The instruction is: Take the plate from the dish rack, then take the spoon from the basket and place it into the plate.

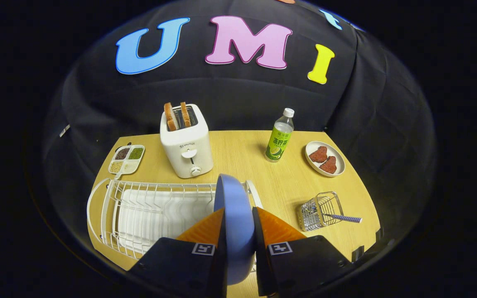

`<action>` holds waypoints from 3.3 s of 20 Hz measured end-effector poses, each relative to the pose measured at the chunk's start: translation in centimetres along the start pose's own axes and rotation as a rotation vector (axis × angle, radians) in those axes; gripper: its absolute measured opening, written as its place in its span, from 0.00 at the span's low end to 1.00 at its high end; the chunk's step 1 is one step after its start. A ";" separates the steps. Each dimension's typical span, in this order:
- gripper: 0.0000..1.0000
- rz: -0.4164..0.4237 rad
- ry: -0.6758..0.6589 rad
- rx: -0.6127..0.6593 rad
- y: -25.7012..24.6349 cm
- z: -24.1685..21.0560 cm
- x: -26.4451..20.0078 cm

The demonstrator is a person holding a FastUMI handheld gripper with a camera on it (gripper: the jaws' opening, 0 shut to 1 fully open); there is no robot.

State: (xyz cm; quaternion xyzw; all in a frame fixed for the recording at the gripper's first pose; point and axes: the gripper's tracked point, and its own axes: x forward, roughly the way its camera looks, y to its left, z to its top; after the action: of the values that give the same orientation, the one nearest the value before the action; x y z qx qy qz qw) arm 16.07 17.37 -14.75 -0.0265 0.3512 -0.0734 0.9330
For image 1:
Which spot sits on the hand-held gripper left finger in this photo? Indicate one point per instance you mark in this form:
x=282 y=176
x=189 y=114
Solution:
x=222 y=256

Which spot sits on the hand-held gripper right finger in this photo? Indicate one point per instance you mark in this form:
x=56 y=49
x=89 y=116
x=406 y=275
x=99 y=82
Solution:
x=260 y=256

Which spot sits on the blue plate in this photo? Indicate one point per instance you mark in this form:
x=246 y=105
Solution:
x=236 y=215

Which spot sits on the white dish with meat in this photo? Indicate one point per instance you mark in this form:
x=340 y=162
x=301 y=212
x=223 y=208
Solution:
x=311 y=165

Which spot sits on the white ribbed drip tray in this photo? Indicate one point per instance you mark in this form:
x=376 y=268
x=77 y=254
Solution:
x=160 y=215

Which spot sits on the red meat piece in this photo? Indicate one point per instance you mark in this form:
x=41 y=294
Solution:
x=328 y=165
x=318 y=155

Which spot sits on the green label drink bottle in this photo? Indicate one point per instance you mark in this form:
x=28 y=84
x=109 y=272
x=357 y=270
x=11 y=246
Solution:
x=279 y=140

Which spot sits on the white toaster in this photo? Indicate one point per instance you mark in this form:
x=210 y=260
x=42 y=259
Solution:
x=184 y=145

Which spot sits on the divided white grain tray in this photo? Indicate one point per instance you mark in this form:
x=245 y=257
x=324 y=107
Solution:
x=130 y=167

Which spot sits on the toast bread slice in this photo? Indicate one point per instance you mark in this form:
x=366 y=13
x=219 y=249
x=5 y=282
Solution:
x=170 y=118
x=185 y=114

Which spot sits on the black backdrop cloth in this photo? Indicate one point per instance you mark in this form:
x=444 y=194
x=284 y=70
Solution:
x=242 y=99

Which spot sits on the small white cloth tag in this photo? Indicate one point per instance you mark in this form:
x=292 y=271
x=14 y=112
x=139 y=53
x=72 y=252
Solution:
x=64 y=130

